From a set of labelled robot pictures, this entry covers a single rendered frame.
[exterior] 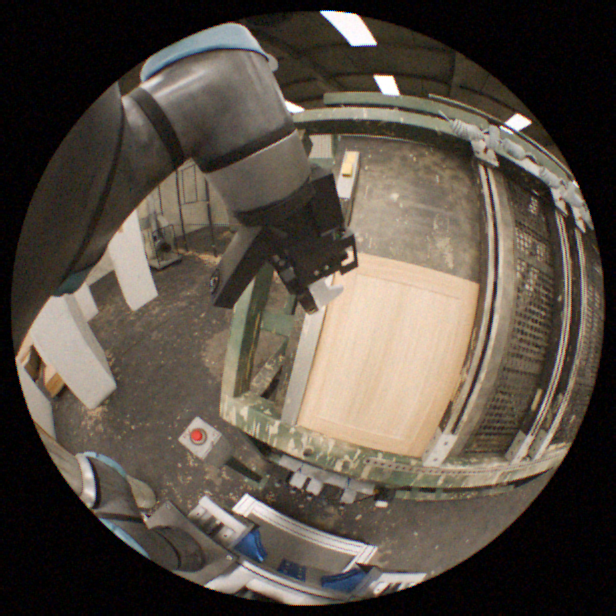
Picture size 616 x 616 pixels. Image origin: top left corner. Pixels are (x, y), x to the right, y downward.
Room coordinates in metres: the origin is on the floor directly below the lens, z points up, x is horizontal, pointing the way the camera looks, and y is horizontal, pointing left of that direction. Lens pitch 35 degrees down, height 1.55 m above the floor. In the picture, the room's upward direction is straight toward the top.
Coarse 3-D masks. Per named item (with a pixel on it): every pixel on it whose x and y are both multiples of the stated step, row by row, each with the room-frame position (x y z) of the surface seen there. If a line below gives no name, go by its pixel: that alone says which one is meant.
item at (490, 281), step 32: (480, 160) 0.57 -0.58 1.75; (480, 192) 0.55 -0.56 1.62; (480, 224) 0.51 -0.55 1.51; (480, 256) 0.46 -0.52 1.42; (480, 288) 0.39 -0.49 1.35; (480, 320) 0.32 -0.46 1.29; (480, 352) 0.25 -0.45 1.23; (480, 384) 0.19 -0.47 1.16; (448, 416) 0.17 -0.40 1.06; (448, 448) 0.08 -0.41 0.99
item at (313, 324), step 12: (348, 180) 0.70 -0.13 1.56; (348, 192) 0.67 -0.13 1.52; (348, 204) 0.64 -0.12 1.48; (348, 216) 0.65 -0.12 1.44; (324, 312) 0.47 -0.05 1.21; (312, 324) 0.45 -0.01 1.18; (312, 336) 0.43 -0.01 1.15; (300, 348) 0.42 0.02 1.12; (312, 348) 0.41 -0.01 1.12; (300, 360) 0.40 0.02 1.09; (312, 360) 0.39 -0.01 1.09; (300, 372) 0.37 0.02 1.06; (300, 384) 0.35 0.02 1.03; (288, 396) 0.33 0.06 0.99; (300, 396) 0.33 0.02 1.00; (288, 408) 0.31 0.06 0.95; (300, 408) 0.31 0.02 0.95; (288, 420) 0.28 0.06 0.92
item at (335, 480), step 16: (288, 464) 0.16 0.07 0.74; (304, 464) 0.16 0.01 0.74; (288, 480) 0.10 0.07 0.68; (304, 480) 0.09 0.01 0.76; (320, 480) 0.09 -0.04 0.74; (336, 480) 0.09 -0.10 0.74; (352, 480) 0.08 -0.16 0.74; (368, 480) 0.07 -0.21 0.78; (304, 496) 0.03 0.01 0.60; (352, 496) 0.02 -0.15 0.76; (384, 496) -0.01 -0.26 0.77
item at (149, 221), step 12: (144, 204) 4.29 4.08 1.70; (144, 216) 4.23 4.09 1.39; (156, 216) 4.34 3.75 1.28; (144, 228) 4.20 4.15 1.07; (156, 228) 4.25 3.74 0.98; (168, 228) 4.33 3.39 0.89; (144, 240) 4.44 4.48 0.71; (156, 240) 3.76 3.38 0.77; (168, 240) 4.24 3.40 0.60; (156, 252) 3.70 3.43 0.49; (168, 252) 4.02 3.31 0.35; (156, 264) 3.81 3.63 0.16
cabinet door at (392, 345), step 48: (384, 288) 0.48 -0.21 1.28; (432, 288) 0.44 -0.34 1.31; (336, 336) 0.43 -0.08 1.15; (384, 336) 0.40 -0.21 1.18; (432, 336) 0.36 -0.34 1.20; (336, 384) 0.34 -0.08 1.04; (384, 384) 0.31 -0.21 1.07; (432, 384) 0.27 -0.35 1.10; (336, 432) 0.24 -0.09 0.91; (384, 432) 0.21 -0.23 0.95; (432, 432) 0.16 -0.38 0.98
